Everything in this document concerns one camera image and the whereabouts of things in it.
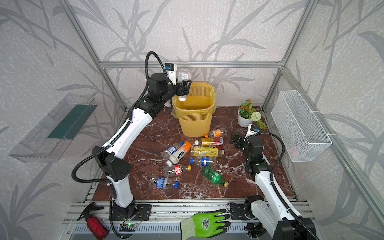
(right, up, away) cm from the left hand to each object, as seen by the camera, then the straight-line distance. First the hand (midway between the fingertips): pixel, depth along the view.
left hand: (185, 73), depth 72 cm
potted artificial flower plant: (+40, -19, +32) cm, 54 cm away
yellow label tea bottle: (+12, -42, +19) cm, 47 cm away
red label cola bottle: (-6, -51, +11) cm, 52 cm away
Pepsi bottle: (+9, -47, +15) cm, 50 cm away
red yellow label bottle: (+13, -36, +22) cm, 44 cm away
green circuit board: (-26, -73, -1) cm, 78 cm away
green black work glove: (+9, -72, -2) cm, 73 cm away
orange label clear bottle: (+18, -31, +27) cm, 45 cm away
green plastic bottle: (+15, -53, +9) cm, 56 cm away
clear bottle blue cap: (-14, -43, +20) cm, 49 cm away
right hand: (+29, -28, +10) cm, 41 cm away
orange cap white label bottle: (-6, -43, +18) cm, 47 cm away
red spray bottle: (-40, -71, -5) cm, 82 cm away
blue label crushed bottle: (-13, -56, +7) cm, 58 cm away
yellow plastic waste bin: (+4, -19, +11) cm, 22 cm away
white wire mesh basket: (+50, -26, -8) cm, 57 cm away
